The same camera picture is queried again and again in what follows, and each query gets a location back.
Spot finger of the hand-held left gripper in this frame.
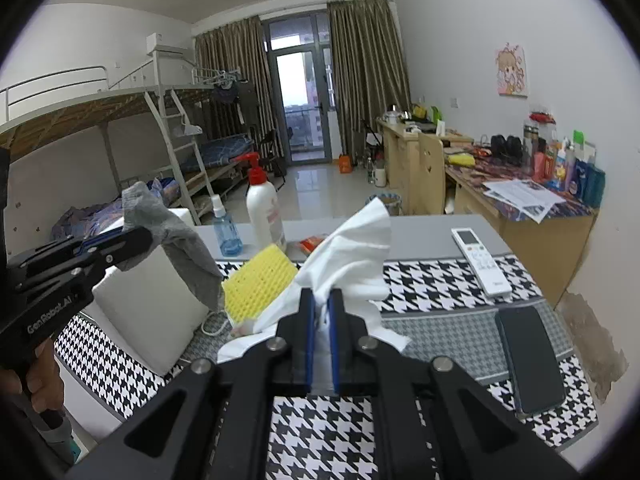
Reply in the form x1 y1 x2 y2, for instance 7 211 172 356
82 226 154 272
75 230 128 253

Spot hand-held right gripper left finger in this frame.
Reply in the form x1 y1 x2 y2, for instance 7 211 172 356
65 286 317 480

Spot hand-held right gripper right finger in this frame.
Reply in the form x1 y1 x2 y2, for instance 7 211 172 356
327 287 583 480

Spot white foam box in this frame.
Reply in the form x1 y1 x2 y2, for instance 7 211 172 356
92 208 211 378

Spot grey sock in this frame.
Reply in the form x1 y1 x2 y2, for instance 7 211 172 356
121 181 224 312

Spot white tissue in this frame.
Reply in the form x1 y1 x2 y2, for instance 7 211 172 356
217 197 413 363

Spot person's left hand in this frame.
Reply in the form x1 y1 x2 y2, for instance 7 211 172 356
0 346 62 414

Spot blue orange quilt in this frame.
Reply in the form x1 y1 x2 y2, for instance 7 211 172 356
50 177 181 246

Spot yellow sponge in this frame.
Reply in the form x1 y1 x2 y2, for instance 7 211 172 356
221 245 299 323

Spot blue spray bottle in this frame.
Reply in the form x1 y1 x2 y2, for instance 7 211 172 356
211 194 244 257

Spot houndstooth table mat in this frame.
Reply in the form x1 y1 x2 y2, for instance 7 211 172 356
54 255 598 480

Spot white lotion pump bottle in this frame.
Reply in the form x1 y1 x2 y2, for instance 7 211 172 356
235 152 288 253

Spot white metal bunk bed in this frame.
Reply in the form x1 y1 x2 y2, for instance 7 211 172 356
0 35 261 226

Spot blue checked mattress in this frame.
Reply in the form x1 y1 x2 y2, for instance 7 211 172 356
182 134 254 170

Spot grey trash bin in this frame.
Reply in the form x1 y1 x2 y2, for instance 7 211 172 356
369 192 402 216

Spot white remote control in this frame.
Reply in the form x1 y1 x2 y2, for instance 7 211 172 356
451 227 513 297

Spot black folding chair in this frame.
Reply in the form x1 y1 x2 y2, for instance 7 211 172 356
257 129 288 191

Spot dark hanging clothes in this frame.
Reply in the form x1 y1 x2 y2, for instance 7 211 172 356
210 79 258 126

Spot wooden chair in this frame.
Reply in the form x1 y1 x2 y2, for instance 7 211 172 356
417 132 447 215

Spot black smartphone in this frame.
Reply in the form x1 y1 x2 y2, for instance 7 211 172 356
495 306 567 416

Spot white air conditioner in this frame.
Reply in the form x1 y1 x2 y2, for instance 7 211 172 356
146 32 193 58

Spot patterned desk mat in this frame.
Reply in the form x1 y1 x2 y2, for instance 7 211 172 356
445 145 596 221

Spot wooden desk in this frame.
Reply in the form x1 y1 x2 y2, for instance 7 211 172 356
377 117 598 306

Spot brown curtain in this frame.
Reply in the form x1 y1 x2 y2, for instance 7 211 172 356
194 16 278 171
327 0 413 156

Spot printed paper sheets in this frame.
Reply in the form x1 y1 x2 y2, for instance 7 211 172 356
482 177 566 224

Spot glass balcony door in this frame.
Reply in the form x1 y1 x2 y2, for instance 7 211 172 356
262 12 341 163

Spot black headphones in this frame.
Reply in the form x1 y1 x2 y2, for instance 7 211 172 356
490 134 525 161

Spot steel thermos flask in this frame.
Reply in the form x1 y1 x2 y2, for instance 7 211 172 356
522 122 540 171

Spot group of toiletry bottles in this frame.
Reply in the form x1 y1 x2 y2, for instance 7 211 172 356
532 130 606 208

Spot cartoon wall poster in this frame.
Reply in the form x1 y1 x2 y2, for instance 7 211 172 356
495 44 529 98

